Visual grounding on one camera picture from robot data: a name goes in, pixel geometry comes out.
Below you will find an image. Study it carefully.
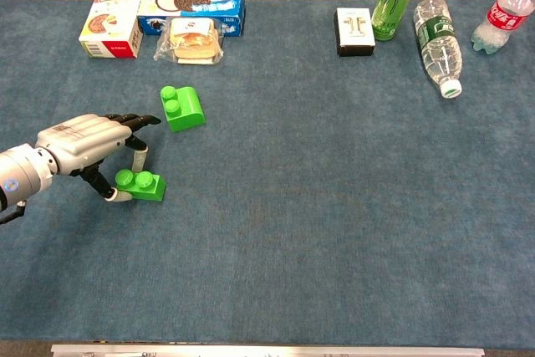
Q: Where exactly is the small white black box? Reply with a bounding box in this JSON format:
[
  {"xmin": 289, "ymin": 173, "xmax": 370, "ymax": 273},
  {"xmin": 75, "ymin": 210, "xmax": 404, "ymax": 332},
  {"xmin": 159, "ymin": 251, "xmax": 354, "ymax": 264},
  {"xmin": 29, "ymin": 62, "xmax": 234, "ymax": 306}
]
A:
[{"xmin": 334, "ymin": 7, "xmax": 376, "ymax": 58}]

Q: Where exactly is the clear bottle green label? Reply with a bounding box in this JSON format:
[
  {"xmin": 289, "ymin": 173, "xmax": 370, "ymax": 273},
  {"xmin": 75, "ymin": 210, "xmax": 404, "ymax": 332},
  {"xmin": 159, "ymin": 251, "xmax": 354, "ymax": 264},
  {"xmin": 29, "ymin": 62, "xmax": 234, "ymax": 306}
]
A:
[{"xmin": 413, "ymin": 0, "xmax": 463, "ymax": 99}]

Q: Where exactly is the blue felt table cloth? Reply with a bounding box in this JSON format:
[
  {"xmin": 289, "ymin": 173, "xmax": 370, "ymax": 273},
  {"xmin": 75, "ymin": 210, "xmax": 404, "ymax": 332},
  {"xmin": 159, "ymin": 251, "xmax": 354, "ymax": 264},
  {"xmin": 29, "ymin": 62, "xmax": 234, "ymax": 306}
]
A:
[{"xmin": 0, "ymin": 0, "xmax": 535, "ymax": 349}]

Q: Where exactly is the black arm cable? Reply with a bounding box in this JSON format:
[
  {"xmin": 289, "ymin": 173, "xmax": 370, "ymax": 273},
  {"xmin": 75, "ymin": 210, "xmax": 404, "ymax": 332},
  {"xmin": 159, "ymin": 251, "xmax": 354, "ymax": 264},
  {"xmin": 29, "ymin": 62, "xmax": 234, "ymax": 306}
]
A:
[{"xmin": 0, "ymin": 200, "xmax": 28, "ymax": 226}]

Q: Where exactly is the blue Oreo cookie box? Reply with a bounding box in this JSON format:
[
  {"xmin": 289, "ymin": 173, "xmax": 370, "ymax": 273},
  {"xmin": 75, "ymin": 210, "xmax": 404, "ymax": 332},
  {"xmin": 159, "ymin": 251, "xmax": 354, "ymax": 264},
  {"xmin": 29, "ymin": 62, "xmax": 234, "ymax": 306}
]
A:
[{"xmin": 136, "ymin": 0, "xmax": 247, "ymax": 37}]

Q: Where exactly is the bagged sandwich bread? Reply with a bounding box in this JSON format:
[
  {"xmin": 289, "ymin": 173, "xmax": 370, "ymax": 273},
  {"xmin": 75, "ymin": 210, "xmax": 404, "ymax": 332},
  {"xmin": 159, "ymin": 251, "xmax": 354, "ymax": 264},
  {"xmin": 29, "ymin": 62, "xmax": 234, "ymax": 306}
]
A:
[{"xmin": 153, "ymin": 17, "xmax": 225, "ymax": 66}]

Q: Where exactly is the white yellow pie snack box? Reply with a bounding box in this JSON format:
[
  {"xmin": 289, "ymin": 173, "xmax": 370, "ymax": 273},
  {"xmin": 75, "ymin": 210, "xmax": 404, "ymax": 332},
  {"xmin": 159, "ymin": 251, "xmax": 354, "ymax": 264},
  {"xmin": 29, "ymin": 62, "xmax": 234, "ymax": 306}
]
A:
[{"xmin": 78, "ymin": 0, "xmax": 145, "ymax": 59}]

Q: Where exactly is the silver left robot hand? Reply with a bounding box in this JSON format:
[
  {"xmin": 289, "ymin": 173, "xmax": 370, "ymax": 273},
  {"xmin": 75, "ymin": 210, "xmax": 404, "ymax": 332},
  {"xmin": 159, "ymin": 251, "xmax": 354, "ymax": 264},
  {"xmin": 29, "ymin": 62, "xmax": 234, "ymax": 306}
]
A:
[{"xmin": 35, "ymin": 113, "xmax": 162, "ymax": 204}]

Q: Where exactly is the curved green toy brick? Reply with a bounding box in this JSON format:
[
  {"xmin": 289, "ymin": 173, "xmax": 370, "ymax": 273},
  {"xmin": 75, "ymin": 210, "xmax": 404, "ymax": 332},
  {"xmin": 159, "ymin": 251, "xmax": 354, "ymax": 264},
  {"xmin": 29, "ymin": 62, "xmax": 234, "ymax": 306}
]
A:
[{"xmin": 160, "ymin": 85, "xmax": 207, "ymax": 133}]

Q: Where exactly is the aluminium rail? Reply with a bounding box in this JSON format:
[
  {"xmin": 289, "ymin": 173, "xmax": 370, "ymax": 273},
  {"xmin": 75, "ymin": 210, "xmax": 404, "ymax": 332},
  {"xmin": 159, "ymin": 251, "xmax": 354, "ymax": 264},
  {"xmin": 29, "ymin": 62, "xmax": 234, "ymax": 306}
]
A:
[{"xmin": 50, "ymin": 343, "xmax": 486, "ymax": 357}]

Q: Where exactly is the clear bottle red label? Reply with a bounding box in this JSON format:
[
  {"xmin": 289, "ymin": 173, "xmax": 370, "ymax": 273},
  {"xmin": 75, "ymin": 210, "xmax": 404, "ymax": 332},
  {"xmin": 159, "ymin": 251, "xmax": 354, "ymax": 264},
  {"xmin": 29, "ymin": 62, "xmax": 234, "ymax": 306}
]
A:
[{"xmin": 471, "ymin": 0, "xmax": 535, "ymax": 55}]

